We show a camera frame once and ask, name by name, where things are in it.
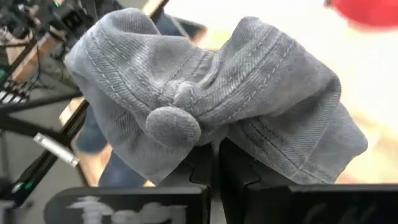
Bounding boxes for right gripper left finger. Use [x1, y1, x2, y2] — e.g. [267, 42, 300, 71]
[43, 143, 216, 224]

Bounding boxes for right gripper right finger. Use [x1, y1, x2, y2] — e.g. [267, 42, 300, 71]
[219, 138, 398, 224]

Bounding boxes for grey denim baseball cap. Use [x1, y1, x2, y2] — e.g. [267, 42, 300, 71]
[63, 7, 369, 187]

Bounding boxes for silver metal bar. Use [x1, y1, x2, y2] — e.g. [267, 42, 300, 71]
[32, 132, 80, 169]

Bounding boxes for red desk lamp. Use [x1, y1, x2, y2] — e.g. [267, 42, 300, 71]
[323, 0, 398, 32]

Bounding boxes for black left table frame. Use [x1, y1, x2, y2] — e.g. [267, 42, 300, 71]
[6, 0, 171, 208]

